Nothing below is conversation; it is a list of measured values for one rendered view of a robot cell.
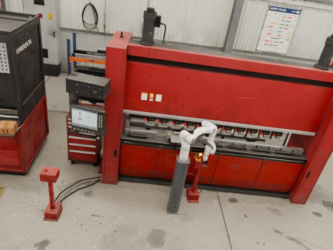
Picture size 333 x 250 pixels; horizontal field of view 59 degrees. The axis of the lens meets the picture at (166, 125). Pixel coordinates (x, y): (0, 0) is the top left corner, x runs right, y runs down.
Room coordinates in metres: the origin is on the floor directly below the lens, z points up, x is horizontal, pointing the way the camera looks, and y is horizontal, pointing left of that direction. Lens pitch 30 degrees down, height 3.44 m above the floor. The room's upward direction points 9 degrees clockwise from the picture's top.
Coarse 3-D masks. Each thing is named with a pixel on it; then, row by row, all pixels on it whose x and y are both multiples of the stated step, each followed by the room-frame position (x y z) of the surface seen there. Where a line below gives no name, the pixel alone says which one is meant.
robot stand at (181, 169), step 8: (176, 160) 3.31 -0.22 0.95; (176, 168) 3.23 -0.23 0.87; (184, 168) 3.22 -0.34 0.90; (176, 176) 3.22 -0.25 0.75; (184, 176) 3.23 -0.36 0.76; (176, 184) 3.22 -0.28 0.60; (176, 192) 3.22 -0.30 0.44; (168, 200) 3.33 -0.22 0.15; (176, 200) 3.22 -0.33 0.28; (168, 208) 3.23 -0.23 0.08; (176, 208) 3.22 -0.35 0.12
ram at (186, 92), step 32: (128, 64) 3.86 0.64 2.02; (160, 64) 3.96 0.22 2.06; (128, 96) 3.86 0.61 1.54; (192, 96) 3.93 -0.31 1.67; (224, 96) 3.97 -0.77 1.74; (256, 96) 4.00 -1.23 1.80; (288, 96) 4.04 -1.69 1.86; (320, 96) 4.07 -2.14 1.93; (256, 128) 4.01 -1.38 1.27; (288, 128) 4.05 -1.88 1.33
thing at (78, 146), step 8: (80, 104) 4.41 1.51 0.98; (88, 104) 4.43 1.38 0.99; (72, 136) 3.94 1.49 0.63; (80, 136) 3.97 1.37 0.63; (72, 144) 3.94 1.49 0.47; (80, 144) 3.94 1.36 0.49; (88, 144) 3.98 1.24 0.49; (96, 144) 3.98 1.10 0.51; (72, 152) 3.95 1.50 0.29; (80, 152) 3.94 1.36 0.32; (88, 152) 3.95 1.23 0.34; (96, 152) 3.98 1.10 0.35; (72, 160) 3.96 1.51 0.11; (80, 160) 3.96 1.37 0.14; (88, 160) 3.97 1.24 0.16; (96, 160) 3.98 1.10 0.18
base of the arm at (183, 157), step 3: (180, 150) 3.29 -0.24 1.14; (183, 150) 3.25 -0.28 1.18; (180, 153) 3.27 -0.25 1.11; (183, 153) 3.24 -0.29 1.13; (186, 153) 3.25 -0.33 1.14; (177, 156) 3.33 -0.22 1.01; (180, 156) 3.26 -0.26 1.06; (183, 156) 3.24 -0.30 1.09; (186, 156) 3.25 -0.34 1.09; (177, 159) 3.26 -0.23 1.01; (180, 159) 3.26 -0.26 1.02; (183, 159) 3.24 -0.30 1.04; (186, 159) 3.26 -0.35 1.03; (189, 159) 3.30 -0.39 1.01; (180, 162) 3.21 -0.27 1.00; (183, 162) 3.21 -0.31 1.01; (186, 162) 3.22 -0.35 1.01
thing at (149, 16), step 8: (152, 8) 3.98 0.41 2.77; (144, 16) 3.96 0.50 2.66; (152, 16) 3.94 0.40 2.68; (160, 16) 4.00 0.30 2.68; (144, 24) 3.96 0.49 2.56; (152, 24) 3.96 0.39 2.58; (160, 24) 3.98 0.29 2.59; (144, 32) 3.95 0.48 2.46; (152, 32) 3.97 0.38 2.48; (144, 40) 3.95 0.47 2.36; (152, 40) 3.98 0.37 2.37
